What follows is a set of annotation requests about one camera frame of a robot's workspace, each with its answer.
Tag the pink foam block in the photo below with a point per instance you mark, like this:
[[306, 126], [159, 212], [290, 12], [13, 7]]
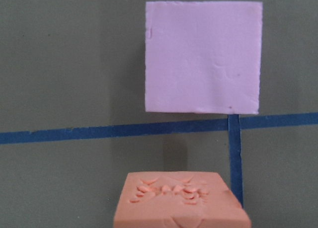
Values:
[[203, 56]]

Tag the orange foam block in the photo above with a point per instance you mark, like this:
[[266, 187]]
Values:
[[178, 199]]

